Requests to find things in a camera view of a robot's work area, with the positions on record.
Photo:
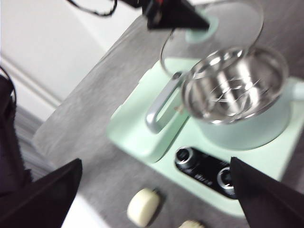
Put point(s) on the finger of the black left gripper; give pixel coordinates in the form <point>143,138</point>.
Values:
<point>183,16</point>

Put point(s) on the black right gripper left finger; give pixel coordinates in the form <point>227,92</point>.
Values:
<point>40,204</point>

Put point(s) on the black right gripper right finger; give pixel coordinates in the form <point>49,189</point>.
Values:
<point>273,204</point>

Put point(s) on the glass pot lid green knob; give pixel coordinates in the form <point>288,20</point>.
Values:
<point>202,35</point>

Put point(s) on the ridged white bun green dots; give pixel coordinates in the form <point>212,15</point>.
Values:
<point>190,225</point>

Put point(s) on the smooth white steamed bun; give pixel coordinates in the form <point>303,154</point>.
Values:
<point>142,206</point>

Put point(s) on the mint green breakfast machine base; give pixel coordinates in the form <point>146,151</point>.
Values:
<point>268,159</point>

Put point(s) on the silver control knob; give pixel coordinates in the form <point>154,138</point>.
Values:
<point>225,179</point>
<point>186,156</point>

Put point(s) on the black control panel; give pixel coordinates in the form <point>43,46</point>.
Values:
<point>204,173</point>

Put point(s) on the mint green griddle lid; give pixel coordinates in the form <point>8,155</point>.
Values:
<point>133,128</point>

